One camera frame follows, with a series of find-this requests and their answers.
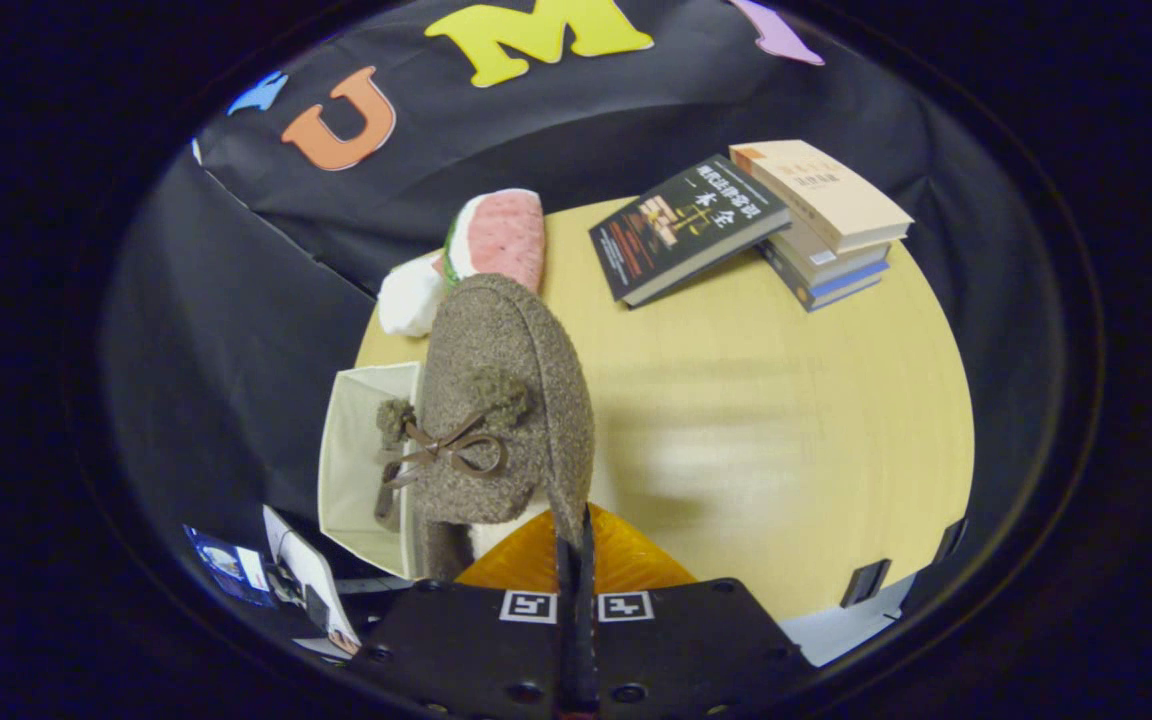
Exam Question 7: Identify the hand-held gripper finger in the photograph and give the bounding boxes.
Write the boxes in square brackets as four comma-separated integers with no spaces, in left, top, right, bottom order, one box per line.
[346,503,579,719]
[578,503,814,719]

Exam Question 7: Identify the grey fabric storage box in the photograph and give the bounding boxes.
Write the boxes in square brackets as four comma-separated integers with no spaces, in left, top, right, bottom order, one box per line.
[317,362,429,581]

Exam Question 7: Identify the brown felt shoe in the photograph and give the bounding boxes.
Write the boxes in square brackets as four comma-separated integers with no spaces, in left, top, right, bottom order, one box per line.
[374,273,597,583]

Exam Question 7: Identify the white paper card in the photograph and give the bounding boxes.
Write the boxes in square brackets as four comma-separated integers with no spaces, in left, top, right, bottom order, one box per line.
[263,505,364,656]

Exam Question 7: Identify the white plush toy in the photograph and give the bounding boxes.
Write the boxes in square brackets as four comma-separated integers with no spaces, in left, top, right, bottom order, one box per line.
[378,252,449,338]

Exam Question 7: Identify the watermelon slice plush toy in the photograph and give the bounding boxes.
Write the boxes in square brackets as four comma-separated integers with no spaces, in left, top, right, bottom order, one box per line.
[441,188,547,296]

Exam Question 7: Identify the black cover book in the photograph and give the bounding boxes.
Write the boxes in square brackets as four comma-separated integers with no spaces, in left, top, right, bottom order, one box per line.
[588,153,793,309]

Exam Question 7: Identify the blue cover book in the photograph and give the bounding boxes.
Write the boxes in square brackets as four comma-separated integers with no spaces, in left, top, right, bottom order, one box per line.
[761,245,889,312]

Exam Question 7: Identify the tan cover book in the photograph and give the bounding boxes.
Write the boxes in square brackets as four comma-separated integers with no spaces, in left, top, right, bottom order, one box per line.
[769,222,892,288]

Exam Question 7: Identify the black table bracket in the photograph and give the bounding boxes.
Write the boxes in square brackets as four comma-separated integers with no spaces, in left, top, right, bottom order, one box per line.
[840,559,893,609]

